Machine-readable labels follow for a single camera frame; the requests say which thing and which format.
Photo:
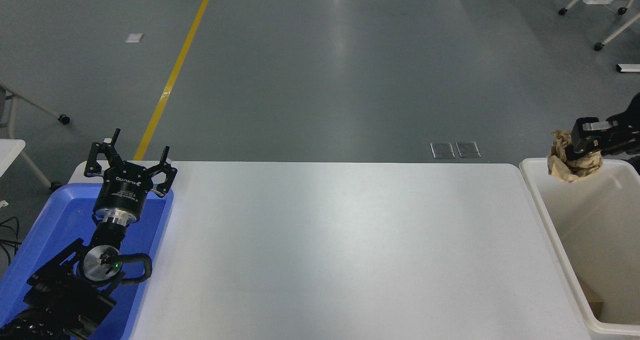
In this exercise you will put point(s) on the black round object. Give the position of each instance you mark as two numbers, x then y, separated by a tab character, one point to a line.
635	164

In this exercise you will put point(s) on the white flat bar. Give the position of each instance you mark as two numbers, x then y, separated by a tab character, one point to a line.
629	68

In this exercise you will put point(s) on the small white floor marker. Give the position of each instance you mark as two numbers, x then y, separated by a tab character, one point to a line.
134	38

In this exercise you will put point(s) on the large pale plastic bin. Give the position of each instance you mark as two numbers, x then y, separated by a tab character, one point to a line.
600	220

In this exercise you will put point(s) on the tan paper ball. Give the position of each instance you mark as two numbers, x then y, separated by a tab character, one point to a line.
575	171

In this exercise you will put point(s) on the white side table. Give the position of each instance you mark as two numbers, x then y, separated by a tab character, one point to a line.
10	152

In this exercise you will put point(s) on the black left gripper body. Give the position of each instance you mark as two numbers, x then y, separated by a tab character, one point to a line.
122	190

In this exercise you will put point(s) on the blue plastic tray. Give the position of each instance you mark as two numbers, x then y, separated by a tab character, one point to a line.
55	220

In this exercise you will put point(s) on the white frame with caster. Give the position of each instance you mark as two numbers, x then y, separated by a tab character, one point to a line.
35	107

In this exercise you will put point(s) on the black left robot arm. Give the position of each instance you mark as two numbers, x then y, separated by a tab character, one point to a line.
60	295

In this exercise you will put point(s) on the white leg with caster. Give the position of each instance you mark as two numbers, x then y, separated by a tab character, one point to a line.
617	32

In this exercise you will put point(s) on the clear floor plate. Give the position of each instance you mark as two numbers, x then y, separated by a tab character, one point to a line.
468	149
443	150

